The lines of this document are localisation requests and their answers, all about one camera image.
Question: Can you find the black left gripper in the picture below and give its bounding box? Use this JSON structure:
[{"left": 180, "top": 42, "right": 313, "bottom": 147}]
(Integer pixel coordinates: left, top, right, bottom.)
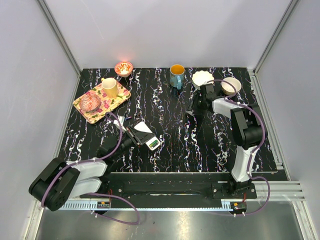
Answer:
[{"left": 111, "top": 125, "right": 155, "bottom": 160}]

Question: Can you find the white remote control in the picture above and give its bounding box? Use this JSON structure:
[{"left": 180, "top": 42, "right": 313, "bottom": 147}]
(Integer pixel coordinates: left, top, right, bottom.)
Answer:
[{"left": 133, "top": 121, "right": 161, "bottom": 151}]

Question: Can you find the white battery cover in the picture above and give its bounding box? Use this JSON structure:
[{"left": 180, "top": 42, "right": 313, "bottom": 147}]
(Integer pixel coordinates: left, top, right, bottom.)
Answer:
[{"left": 186, "top": 111, "right": 195, "bottom": 116}]

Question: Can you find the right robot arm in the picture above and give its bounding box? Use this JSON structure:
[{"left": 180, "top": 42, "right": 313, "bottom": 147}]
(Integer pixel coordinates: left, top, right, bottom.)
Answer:
[{"left": 186, "top": 82, "right": 268, "bottom": 198}]

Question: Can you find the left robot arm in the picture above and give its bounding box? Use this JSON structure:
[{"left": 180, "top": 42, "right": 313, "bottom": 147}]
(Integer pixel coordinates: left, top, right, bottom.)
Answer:
[{"left": 28, "top": 122, "right": 160, "bottom": 212}]

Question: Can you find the white scalloped bowl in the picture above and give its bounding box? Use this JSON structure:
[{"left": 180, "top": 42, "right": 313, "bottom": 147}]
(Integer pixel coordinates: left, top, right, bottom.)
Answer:
[{"left": 191, "top": 70, "right": 214, "bottom": 90}]

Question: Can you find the beige bowl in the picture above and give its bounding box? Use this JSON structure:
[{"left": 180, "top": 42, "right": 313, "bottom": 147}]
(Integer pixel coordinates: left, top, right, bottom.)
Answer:
[{"left": 221, "top": 77, "right": 242, "bottom": 96}]

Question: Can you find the blue butterfly mug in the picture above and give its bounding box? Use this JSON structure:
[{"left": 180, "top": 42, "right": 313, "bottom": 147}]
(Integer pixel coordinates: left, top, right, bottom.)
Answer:
[{"left": 169, "top": 64, "right": 185, "bottom": 90}]

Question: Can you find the floral serving tray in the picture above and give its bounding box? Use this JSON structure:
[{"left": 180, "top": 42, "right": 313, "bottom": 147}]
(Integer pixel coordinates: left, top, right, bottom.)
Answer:
[{"left": 73, "top": 83, "right": 131, "bottom": 124}]

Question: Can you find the yellow cup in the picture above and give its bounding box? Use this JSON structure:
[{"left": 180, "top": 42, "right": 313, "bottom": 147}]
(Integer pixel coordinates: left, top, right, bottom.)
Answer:
[{"left": 101, "top": 77, "right": 119, "bottom": 99}]

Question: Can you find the pink patterned glass bowl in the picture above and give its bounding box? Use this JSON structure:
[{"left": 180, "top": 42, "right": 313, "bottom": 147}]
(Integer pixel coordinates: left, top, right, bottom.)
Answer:
[{"left": 79, "top": 92, "right": 101, "bottom": 112}]

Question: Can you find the red patterned small bowl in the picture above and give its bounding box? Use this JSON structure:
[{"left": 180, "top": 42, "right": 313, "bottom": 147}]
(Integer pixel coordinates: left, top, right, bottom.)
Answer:
[{"left": 114, "top": 61, "right": 133, "bottom": 78}]

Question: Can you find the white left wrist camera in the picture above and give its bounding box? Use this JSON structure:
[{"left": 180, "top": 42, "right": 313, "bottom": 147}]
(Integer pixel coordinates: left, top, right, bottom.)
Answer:
[{"left": 113, "top": 115, "right": 125, "bottom": 128}]

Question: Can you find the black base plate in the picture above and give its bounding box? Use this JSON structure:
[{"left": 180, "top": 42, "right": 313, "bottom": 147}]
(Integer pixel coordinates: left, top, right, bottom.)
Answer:
[{"left": 96, "top": 172, "right": 257, "bottom": 200}]

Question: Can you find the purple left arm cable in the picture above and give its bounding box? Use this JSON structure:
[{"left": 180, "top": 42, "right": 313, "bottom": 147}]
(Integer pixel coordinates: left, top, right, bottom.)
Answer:
[{"left": 39, "top": 111, "right": 141, "bottom": 225}]

